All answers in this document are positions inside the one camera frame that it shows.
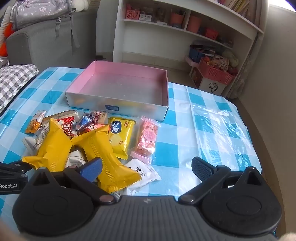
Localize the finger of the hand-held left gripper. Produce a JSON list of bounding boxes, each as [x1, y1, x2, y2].
[[0, 161, 34, 174]]

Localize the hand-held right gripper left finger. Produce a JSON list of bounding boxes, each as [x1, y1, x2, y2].
[[30, 158, 116, 205]]

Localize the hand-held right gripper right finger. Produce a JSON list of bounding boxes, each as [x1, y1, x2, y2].
[[178, 157, 263, 205]]

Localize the large yellow snack packet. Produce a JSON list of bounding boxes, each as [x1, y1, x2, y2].
[[71, 126, 142, 193], [22, 118, 77, 171]]

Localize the white snack packet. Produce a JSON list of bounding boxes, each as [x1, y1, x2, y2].
[[65, 149, 89, 168], [22, 137, 44, 156]]

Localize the yellow chips packet blue label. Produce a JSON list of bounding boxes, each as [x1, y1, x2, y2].
[[108, 117, 136, 160]]

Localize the red snack packet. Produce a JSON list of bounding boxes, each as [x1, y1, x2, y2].
[[76, 124, 109, 136], [56, 116, 77, 137]]

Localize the orange white biscuit packet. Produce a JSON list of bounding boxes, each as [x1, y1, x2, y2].
[[25, 110, 47, 135]]

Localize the silver snack packet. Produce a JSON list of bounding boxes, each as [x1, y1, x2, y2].
[[77, 113, 93, 129]]

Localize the clear brown cake packet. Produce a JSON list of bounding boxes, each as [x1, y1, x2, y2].
[[89, 111, 109, 126]]

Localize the white packet black dots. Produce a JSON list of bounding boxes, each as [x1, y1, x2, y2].
[[124, 158, 162, 196]]

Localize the pink clear candy packet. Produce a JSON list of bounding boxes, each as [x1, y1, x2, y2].
[[131, 116, 162, 163]]

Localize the gold bar packet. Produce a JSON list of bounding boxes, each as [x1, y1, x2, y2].
[[43, 110, 78, 123]]

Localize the silver box pink inside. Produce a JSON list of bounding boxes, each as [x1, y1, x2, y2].
[[65, 61, 169, 121]]

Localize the blue checkered tablecloth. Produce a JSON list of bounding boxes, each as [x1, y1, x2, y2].
[[0, 67, 263, 216]]

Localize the white stool box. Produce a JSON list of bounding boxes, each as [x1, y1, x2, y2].
[[190, 67, 227, 95]]

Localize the grey checkered cushion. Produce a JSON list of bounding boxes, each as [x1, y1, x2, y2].
[[0, 64, 39, 114]]

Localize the large pink basket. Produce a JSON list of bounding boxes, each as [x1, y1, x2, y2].
[[199, 58, 234, 84]]

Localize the blue basket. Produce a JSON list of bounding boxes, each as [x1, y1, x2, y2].
[[188, 45, 206, 63]]

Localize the grey sofa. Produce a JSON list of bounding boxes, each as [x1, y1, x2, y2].
[[6, 9, 96, 72]]

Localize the orange plush toy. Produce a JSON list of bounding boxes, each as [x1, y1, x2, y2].
[[0, 23, 12, 57]]

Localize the small red basket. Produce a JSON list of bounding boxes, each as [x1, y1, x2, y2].
[[203, 28, 219, 40]]

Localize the white bookshelf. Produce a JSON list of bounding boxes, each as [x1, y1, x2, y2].
[[112, 0, 265, 98]]

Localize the grey floral backpack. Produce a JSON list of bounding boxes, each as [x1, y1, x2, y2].
[[9, 0, 80, 48]]

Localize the white label box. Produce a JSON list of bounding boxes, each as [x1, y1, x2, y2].
[[139, 11, 152, 22]]

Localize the small pink basket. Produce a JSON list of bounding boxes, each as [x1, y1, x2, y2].
[[125, 3, 141, 20]]

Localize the white plush toy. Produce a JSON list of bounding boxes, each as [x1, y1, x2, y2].
[[74, 0, 89, 12]]

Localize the stack of books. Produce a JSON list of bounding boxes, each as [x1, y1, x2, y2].
[[220, 0, 263, 27]]

